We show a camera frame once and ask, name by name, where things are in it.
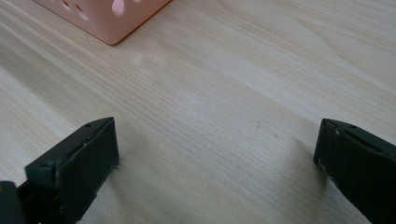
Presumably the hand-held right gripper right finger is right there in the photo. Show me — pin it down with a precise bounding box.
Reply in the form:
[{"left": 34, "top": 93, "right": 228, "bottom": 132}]
[{"left": 313, "top": 118, "right": 396, "bottom": 224}]

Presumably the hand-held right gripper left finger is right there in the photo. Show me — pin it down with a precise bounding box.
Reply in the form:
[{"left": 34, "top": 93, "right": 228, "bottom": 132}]
[{"left": 18, "top": 117, "right": 120, "bottom": 224}]

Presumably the pink perforated plastic basket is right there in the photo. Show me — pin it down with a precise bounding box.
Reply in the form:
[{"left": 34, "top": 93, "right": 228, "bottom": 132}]
[{"left": 32, "top": 0, "right": 173, "bottom": 47}]

